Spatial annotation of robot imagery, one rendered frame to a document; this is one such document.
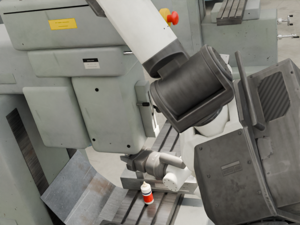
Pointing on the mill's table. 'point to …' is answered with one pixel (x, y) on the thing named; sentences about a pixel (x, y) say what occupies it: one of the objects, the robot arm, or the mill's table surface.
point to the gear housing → (82, 61)
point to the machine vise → (139, 178)
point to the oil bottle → (147, 193)
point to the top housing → (60, 24)
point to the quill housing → (112, 111)
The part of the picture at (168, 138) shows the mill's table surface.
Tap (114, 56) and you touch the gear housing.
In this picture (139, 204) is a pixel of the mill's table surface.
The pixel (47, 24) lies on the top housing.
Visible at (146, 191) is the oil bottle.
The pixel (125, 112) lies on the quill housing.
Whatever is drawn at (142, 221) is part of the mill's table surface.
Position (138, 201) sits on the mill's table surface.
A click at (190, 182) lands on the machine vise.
